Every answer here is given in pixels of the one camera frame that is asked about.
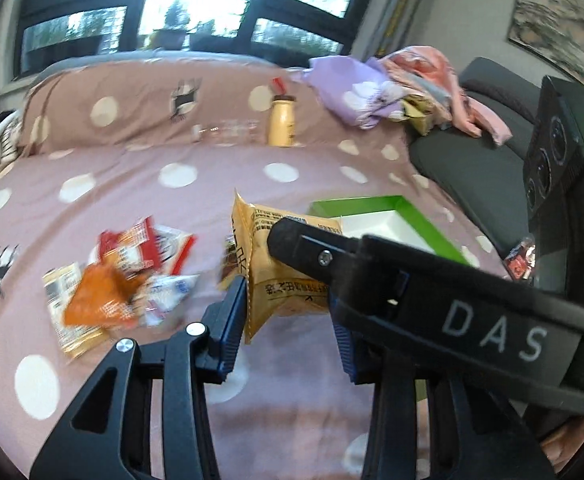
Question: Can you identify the orange snack bag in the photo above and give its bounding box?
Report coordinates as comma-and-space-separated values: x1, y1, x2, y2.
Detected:
65, 263, 149, 328

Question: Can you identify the white blue-print snack bag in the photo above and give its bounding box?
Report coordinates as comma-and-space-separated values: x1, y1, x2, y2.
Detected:
137, 274, 199, 327

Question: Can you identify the clear cracker packet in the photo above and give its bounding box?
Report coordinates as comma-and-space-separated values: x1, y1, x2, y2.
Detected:
42, 262, 108, 360

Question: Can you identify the yellow brown nut bag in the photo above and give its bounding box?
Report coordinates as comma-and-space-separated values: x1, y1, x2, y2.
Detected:
217, 235, 243, 290

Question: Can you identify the tan yellow snack bag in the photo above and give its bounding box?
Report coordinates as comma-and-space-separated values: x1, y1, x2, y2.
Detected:
231, 194, 342, 344

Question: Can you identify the white red-edged snack packet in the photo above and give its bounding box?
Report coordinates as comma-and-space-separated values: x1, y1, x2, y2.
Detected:
92, 217, 196, 276

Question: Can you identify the small red candy wrapper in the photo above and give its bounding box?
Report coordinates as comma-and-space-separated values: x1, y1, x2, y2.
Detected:
504, 236, 536, 282

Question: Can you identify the dark grey sofa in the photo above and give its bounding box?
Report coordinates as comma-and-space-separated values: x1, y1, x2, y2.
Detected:
409, 58, 539, 257

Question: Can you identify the green cardboard box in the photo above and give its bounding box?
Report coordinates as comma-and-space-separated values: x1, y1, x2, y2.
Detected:
308, 195, 469, 264

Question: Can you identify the pink patterned cloth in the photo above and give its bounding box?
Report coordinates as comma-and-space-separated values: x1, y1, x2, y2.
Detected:
380, 46, 512, 146

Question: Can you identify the pink polka-dot bed cover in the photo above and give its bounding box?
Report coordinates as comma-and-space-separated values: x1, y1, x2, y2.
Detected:
0, 60, 505, 479

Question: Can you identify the purple floral cloth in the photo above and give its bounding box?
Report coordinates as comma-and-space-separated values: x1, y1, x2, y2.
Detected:
291, 55, 408, 130

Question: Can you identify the clear plastic water bottle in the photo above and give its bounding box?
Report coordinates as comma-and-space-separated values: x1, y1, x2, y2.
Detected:
191, 119, 263, 145

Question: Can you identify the yellow bear bottle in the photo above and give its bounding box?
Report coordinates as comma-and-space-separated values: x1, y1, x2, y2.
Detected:
267, 77, 296, 148

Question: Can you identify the black-framed window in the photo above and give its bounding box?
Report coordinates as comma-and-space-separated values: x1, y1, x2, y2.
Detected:
13, 0, 370, 76

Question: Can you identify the framed wall picture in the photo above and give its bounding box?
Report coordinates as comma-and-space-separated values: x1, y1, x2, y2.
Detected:
508, 0, 584, 84

